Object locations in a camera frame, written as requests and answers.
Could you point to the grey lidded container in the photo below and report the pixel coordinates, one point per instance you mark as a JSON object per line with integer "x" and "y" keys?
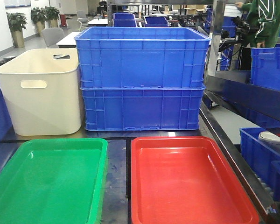
{"x": 270, "y": 139}

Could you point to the potted plant left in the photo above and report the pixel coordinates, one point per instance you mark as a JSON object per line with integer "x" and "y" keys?
{"x": 17, "y": 22}

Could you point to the person in green sweater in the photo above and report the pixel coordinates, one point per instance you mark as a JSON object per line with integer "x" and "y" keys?
{"x": 265, "y": 15}

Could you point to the potted plant middle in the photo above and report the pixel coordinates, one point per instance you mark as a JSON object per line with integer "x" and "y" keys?
{"x": 38, "y": 17}

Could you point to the upper stacked blue crate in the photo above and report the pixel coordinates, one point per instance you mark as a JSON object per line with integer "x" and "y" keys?
{"x": 123, "y": 57}

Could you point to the stacked blue crate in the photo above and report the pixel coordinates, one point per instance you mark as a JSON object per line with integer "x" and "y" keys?
{"x": 129, "y": 109}
{"x": 123, "y": 57}

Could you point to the grey office chair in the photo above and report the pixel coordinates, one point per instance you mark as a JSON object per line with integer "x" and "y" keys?
{"x": 52, "y": 36}

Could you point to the potted plant right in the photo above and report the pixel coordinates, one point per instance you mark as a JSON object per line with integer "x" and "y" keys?
{"x": 52, "y": 15}

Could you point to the red plastic tray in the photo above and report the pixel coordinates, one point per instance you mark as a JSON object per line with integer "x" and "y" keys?
{"x": 185, "y": 180}

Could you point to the blue bin with handle right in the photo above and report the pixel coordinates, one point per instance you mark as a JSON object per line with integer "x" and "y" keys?
{"x": 265, "y": 67}

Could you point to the green plastic tray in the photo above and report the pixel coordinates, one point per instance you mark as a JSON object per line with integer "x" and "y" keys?
{"x": 54, "y": 181}

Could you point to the lower stacked blue crate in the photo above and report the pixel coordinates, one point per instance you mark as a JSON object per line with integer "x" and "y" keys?
{"x": 129, "y": 109}

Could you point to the blue bin lower right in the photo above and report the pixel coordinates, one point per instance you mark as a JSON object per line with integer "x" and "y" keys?
{"x": 258, "y": 155}

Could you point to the potted plant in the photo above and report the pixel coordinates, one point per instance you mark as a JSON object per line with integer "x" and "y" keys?
{"x": 17, "y": 22}
{"x": 38, "y": 17}
{"x": 52, "y": 15}

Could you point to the white desk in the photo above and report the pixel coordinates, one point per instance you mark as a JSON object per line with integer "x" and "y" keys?
{"x": 68, "y": 41}

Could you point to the cream plastic basket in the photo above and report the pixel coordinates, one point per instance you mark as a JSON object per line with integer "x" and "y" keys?
{"x": 41, "y": 88}

